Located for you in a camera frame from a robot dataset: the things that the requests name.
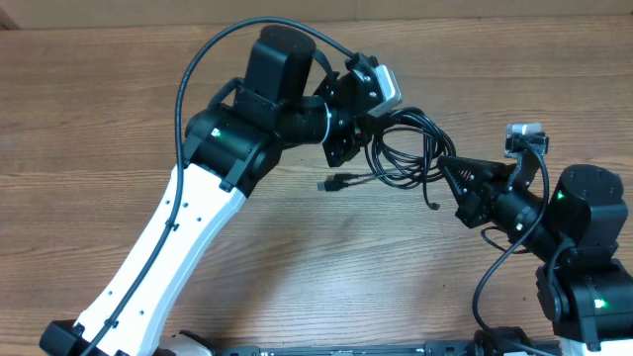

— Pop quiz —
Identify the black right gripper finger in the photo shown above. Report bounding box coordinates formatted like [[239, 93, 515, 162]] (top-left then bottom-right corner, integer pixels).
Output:
[[440, 167, 482, 208], [437, 156, 509, 184]]

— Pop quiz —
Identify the black USB cable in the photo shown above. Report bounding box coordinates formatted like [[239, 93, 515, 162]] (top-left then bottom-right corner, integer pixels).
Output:
[[316, 106, 457, 212]]

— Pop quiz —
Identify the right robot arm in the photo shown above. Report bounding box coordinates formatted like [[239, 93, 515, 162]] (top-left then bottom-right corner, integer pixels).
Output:
[[438, 151, 632, 355]]

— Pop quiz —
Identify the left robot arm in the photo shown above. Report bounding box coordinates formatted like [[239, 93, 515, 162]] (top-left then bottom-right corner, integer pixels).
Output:
[[40, 18, 402, 355]]

